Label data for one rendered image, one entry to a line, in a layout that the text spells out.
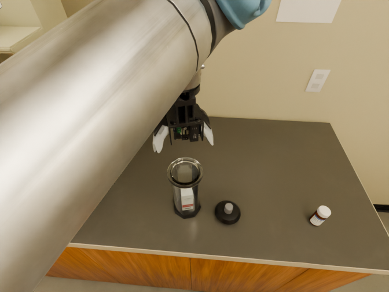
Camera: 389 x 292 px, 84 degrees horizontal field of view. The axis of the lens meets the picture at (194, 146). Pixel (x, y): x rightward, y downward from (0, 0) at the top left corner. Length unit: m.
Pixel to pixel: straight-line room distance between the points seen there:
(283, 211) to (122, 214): 0.59
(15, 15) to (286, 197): 0.97
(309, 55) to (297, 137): 0.37
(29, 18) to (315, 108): 1.18
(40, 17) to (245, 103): 0.89
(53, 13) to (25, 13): 0.07
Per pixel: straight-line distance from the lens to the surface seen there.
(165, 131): 0.49
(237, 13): 0.18
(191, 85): 0.39
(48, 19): 0.69
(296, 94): 1.20
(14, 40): 0.62
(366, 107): 1.40
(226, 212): 0.79
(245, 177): 0.93
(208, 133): 0.53
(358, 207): 1.04
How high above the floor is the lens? 1.69
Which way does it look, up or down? 47 degrees down
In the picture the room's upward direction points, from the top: straight up
